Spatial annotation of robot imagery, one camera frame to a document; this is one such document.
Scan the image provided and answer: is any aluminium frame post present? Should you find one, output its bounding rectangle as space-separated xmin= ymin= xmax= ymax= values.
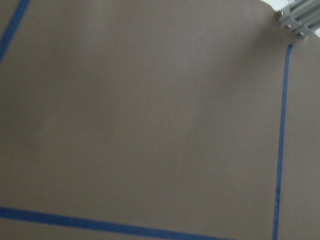
xmin=276 ymin=0 xmax=320 ymax=38

